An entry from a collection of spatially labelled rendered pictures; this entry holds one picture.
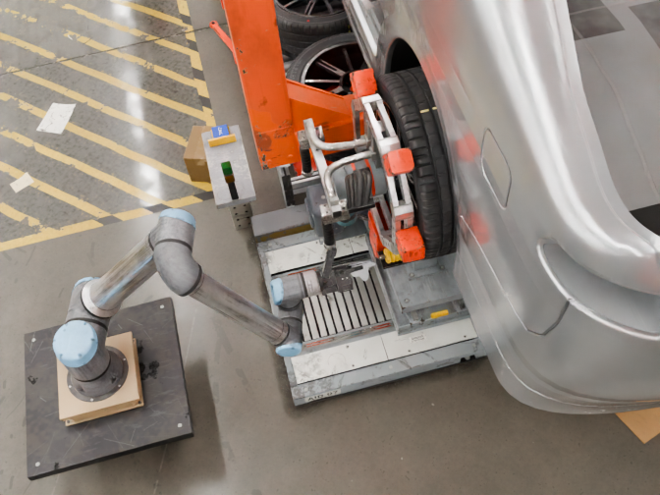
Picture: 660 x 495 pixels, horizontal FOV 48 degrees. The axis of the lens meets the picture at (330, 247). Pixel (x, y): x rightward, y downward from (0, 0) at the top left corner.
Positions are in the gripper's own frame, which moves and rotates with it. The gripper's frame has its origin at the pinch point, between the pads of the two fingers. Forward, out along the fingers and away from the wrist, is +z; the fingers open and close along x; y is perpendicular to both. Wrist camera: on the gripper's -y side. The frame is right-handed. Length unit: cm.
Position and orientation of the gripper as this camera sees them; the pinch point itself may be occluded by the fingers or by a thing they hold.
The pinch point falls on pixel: (370, 262)
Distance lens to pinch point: 262.7
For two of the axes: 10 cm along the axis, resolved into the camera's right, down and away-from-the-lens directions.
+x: 1.2, 1.4, -9.8
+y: 2.2, 9.6, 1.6
